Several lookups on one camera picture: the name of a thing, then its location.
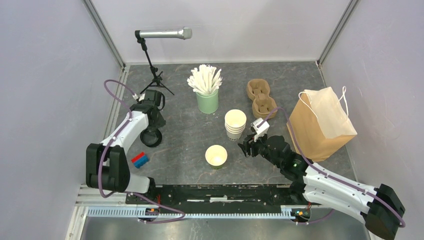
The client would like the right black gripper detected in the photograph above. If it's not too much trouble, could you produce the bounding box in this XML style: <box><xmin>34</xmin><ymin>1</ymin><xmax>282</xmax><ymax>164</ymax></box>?
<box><xmin>237</xmin><ymin>130</ymin><xmax>282</xmax><ymax>169</ymax></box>

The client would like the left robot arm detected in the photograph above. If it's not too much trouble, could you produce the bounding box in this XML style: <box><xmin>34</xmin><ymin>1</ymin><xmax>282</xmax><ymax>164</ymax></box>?
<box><xmin>85</xmin><ymin>89</ymin><xmax>166</xmax><ymax>204</ymax></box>

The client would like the stack of white paper cups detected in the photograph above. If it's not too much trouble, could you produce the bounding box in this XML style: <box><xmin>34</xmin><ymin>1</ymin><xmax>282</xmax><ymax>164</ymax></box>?
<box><xmin>224</xmin><ymin>109</ymin><xmax>247</xmax><ymax>141</ymax></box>

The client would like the green paper coffee cup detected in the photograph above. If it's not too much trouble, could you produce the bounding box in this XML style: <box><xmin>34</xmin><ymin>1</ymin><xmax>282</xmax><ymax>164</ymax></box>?
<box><xmin>205</xmin><ymin>145</ymin><xmax>228</xmax><ymax>170</ymax></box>

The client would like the brown paper bag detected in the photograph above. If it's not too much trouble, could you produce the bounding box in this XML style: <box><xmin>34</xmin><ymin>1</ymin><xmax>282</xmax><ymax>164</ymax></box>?
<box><xmin>286</xmin><ymin>86</ymin><xmax>358</xmax><ymax>162</ymax></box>

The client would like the red and blue block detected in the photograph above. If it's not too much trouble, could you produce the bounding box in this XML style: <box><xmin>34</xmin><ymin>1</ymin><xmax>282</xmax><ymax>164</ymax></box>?
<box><xmin>131</xmin><ymin>152</ymin><xmax>149</xmax><ymax>169</ymax></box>

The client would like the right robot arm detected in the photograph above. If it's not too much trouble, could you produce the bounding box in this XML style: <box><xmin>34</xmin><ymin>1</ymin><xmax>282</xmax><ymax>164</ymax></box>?
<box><xmin>238</xmin><ymin>134</ymin><xmax>406</xmax><ymax>240</ymax></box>

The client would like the brown cardboard cup carrier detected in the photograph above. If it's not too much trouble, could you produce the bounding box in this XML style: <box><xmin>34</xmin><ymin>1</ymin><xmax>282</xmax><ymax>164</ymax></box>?
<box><xmin>246</xmin><ymin>78</ymin><xmax>277</xmax><ymax>119</ymax></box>

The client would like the black tripod mic stand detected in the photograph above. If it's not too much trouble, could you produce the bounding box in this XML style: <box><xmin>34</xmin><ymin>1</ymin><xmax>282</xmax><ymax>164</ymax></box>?
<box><xmin>137</xmin><ymin>38</ymin><xmax>175</xmax><ymax>95</ymax></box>

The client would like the black plastic cup lid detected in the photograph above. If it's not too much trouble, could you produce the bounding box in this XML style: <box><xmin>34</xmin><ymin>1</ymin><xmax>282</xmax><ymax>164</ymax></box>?
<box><xmin>140</xmin><ymin>129</ymin><xmax>163</xmax><ymax>148</ymax></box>

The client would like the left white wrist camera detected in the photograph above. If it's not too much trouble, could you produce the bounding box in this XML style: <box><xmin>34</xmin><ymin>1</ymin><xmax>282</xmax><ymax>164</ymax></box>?
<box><xmin>132</xmin><ymin>93</ymin><xmax>145</xmax><ymax>102</ymax></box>

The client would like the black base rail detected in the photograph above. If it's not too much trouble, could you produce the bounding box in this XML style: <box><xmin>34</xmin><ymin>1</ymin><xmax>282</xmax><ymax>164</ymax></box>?
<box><xmin>145</xmin><ymin>184</ymin><xmax>309</xmax><ymax>215</ymax></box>

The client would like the white paper straws bundle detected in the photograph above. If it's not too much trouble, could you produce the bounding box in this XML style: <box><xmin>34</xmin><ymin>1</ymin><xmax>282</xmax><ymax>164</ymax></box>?
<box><xmin>186</xmin><ymin>64</ymin><xmax>223</xmax><ymax>95</ymax></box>

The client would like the silver microphone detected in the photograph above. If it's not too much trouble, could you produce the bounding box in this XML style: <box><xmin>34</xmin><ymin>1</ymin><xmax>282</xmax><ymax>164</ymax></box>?
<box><xmin>134</xmin><ymin>27</ymin><xmax>193</xmax><ymax>40</ymax></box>

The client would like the green straw holder cup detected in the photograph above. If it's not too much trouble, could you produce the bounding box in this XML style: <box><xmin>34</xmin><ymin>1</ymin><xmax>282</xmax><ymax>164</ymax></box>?
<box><xmin>196</xmin><ymin>90</ymin><xmax>219</xmax><ymax>114</ymax></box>

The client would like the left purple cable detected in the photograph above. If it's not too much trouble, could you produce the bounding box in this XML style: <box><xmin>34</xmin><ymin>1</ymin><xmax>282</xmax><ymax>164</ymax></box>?
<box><xmin>96</xmin><ymin>79</ymin><xmax>186</xmax><ymax>225</ymax></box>

